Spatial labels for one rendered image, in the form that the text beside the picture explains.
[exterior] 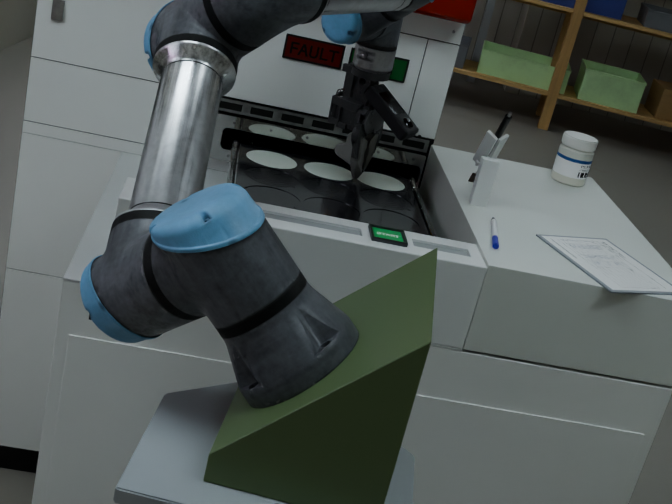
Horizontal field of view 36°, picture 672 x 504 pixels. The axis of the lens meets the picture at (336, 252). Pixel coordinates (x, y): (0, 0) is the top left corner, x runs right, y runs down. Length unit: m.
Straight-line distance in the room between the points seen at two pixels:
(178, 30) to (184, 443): 0.56
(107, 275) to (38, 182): 0.98
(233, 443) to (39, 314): 1.22
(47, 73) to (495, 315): 1.02
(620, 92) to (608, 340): 5.63
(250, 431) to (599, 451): 0.78
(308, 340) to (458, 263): 0.47
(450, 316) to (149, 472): 0.60
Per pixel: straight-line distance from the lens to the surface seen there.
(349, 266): 1.53
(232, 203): 1.12
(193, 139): 1.35
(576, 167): 2.11
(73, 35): 2.10
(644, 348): 1.69
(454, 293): 1.57
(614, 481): 1.80
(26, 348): 2.36
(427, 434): 1.68
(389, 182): 2.04
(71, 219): 2.21
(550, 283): 1.60
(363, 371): 1.09
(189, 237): 1.11
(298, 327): 1.13
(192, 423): 1.27
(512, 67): 7.19
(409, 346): 1.08
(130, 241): 1.23
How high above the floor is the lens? 1.49
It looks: 21 degrees down
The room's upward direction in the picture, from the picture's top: 14 degrees clockwise
